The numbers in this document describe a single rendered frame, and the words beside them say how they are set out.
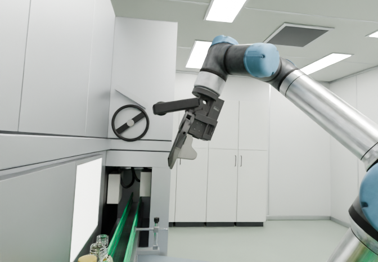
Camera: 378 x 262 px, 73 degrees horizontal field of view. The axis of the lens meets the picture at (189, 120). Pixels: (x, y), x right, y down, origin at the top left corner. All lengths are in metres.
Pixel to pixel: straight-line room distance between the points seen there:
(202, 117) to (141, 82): 0.98
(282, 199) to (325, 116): 4.84
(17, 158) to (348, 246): 0.58
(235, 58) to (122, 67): 1.07
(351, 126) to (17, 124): 0.67
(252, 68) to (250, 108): 4.03
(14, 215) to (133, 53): 1.22
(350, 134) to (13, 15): 0.69
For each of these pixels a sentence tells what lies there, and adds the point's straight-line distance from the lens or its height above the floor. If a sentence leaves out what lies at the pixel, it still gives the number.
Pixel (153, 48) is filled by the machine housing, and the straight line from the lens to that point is 1.63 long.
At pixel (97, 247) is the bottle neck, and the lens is 0.70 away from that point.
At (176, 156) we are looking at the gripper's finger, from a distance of 0.61.
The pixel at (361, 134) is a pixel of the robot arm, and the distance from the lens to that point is 0.62.
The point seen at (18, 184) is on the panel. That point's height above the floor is 1.31.
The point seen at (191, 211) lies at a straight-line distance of 4.48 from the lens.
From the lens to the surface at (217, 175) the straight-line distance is 4.45.
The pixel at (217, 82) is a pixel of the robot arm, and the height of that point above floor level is 1.54.
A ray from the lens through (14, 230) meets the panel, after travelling 0.59.
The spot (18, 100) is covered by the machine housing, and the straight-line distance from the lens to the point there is 0.61.
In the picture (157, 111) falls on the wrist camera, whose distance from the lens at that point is 0.63.
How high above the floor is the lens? 1.39
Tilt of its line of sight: 5 degrees up
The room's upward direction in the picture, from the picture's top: 2 degrees clockwise
